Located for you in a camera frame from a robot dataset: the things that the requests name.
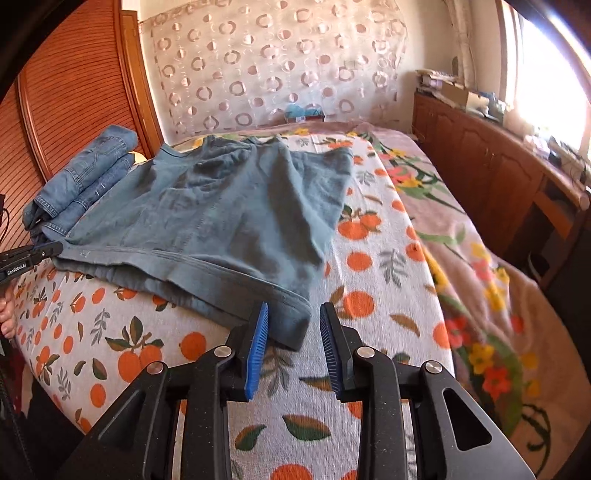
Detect person's left hand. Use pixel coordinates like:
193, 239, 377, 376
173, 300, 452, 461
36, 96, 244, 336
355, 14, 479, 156
0, 286, 17, 340

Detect floral blanket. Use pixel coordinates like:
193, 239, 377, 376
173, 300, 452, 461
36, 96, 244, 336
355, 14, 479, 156
175, 121, 573, 480

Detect grey-blue pants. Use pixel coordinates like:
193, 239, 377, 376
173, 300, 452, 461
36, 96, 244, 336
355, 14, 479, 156
52, 134, 355, 352

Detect stack of papers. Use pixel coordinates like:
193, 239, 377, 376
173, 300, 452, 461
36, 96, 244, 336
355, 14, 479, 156
416, 69, 455, 90

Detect circle-patterned sheer curtain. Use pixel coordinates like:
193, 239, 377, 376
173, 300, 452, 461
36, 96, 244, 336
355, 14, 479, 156
139, 0, 409, 141

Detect folded blue denim jeans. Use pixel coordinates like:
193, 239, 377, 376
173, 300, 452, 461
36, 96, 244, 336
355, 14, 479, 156
22, 126, 139, 243

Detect orange print bed sheet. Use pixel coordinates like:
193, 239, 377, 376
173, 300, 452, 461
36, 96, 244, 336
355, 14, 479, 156
10, 133, 462, 480

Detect blue tissue box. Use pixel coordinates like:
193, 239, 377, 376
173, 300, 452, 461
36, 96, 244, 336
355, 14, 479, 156
284, 104, 326, 124

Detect beige window curtain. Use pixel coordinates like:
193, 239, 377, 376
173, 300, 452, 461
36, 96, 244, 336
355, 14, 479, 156
450, 0, 481, 88

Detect cardboard box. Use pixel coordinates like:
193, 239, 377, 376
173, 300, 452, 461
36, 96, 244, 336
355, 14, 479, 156
436, 85, 483, 109

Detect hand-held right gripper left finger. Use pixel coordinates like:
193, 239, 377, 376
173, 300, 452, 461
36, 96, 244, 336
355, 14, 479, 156
60, 302, 270, 480

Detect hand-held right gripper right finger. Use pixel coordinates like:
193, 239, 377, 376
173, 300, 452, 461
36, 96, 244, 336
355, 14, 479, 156
320, 302, 536, 480

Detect window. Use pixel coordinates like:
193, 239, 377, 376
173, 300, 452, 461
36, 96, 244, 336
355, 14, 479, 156
496, 0, 591, 162

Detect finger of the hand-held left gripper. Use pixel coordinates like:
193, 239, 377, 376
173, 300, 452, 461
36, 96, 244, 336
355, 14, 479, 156
25, 241, 64, 260

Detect wooden cabinet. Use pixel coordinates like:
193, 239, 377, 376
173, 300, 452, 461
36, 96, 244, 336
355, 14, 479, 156
411, 90, 591, 278

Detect wooden wardrobe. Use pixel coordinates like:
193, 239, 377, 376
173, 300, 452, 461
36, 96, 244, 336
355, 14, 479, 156
0, 0, 164, 259

